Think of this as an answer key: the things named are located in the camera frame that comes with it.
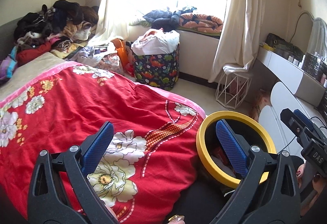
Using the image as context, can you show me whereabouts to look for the white vanity desk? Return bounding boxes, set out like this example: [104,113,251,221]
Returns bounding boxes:
[256,46,327,108]

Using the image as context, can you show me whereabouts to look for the dinosaur print laundry basket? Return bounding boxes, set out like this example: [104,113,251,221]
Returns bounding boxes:
[132,45,180,91]

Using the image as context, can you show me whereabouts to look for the striped purple blue pillow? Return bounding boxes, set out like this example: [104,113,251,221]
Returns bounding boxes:
[0,46,18,84]

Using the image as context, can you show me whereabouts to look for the white wire side table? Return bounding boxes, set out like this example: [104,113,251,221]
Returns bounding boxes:
[215,64,252,109]

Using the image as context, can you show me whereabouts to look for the dark clothes pile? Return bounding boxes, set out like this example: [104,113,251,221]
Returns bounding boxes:
[13,0,99,48]

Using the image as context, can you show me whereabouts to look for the white round back chair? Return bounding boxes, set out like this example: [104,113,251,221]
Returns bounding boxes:
[258,81,325,159]

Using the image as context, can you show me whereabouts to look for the dark blue jacket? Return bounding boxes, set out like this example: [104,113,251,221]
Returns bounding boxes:
[143,7,197,32]

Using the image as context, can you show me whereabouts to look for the grey headboard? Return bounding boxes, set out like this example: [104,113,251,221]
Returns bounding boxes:
[0,18,22,61]

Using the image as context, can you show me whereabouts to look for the beige bed sheet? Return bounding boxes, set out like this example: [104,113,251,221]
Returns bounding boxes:
[0,52,66,101]

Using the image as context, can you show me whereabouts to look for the left hand painted nails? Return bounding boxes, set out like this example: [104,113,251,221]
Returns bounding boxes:
[168,215,185,224]

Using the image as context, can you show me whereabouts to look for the right cream curtain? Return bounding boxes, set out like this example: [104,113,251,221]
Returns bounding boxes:
[208,0,264,82]

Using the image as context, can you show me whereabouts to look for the orange patterned folded blanket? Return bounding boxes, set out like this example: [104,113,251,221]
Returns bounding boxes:
[179,12,223,34]

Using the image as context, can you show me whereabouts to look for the red floral blanket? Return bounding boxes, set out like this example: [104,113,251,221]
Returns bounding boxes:
[1,62,205,223]

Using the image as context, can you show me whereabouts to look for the orange bag beside bed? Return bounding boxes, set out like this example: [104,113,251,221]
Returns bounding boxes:
[111,38,130,71]

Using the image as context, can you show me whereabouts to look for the yellow rimmed black trash bin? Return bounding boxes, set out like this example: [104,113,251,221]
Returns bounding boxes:
[196,111,276,189]

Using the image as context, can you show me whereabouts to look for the floral pink fabric bag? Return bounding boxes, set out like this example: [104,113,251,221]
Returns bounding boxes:
[95,54,124,75]

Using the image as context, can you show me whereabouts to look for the lavender white clothes heap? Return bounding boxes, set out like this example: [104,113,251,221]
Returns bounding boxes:
[65,43,117,67]

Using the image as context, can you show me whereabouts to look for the right hand painted nails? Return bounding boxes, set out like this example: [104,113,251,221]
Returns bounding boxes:
[296,161,326,217]

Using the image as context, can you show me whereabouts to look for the camouflage pouch on desk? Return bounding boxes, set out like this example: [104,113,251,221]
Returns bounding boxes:
[265,33,304,60]

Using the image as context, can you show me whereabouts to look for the white bag in basket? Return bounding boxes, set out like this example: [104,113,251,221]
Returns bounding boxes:
[131,29,180,56]

